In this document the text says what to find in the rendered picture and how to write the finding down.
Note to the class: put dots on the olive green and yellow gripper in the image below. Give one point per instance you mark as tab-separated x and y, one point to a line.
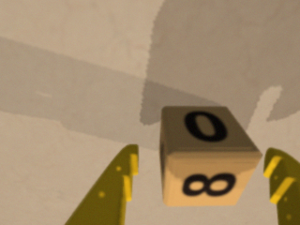
105	203

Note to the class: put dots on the tan wooden number cube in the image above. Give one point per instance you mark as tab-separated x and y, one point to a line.
205	156

